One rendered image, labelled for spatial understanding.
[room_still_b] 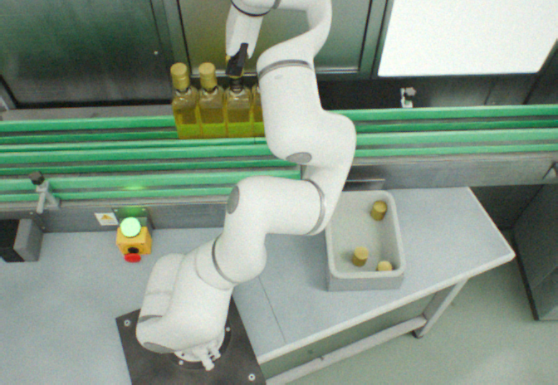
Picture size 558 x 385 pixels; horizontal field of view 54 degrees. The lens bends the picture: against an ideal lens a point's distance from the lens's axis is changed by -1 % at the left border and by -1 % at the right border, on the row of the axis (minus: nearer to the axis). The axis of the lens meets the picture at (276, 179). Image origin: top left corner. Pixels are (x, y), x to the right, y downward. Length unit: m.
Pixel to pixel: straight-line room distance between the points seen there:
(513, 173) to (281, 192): 0.87
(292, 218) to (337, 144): 0.12
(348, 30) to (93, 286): 0.84
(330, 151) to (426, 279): 0.67
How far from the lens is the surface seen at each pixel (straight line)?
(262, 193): 0.76
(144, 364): 1.29
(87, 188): 1.33
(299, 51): 0.81
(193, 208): 1.32
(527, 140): 1.46
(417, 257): 1.41
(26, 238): 1.42
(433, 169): 1.43
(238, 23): 1.02
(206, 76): 1.16
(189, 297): 0.88
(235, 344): 1.26
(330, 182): 0.83
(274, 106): 0.77
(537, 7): 1.37
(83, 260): 1.44
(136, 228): 1.33
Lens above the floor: 1.99
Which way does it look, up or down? 57 degrees down
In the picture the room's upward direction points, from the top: straight up
